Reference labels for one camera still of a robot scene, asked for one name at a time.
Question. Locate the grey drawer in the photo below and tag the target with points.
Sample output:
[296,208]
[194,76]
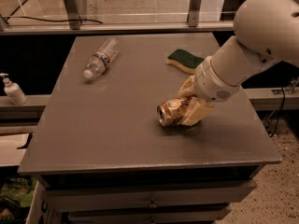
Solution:
[159,215]
[71,200]

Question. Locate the green snack bag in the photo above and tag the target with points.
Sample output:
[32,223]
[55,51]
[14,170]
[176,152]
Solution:
[16,196]

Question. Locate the metal rail frame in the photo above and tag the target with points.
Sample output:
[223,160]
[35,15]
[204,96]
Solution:
[88,16]

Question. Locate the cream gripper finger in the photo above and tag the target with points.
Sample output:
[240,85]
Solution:
[197,110]
[187,89]

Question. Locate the upper grey drawer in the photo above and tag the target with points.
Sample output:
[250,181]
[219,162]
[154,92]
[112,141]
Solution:
[71,200]

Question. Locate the grey drawer cabinet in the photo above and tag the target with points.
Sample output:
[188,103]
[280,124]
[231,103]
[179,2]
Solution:
[107,134]

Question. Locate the clear plastic water bottle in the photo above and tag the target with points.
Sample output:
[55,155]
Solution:
[102,58]

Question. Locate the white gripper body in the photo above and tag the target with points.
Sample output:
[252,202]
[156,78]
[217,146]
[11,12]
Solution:
[209,82]

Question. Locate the green and yellow sponge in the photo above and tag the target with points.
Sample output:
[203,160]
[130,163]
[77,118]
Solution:
[184,61]

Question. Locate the lower grey drawer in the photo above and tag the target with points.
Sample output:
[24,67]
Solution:
[159,215]

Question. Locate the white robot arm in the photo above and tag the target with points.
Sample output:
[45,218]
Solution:
[266,32]

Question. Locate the crushed orange soda can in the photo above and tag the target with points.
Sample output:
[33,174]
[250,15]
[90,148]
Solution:
[171,112]

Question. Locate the white pump dispenser bottle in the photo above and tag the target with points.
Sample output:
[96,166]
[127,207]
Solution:
[13,91]

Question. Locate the white cardboard box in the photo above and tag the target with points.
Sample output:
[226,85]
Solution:
[40,211]

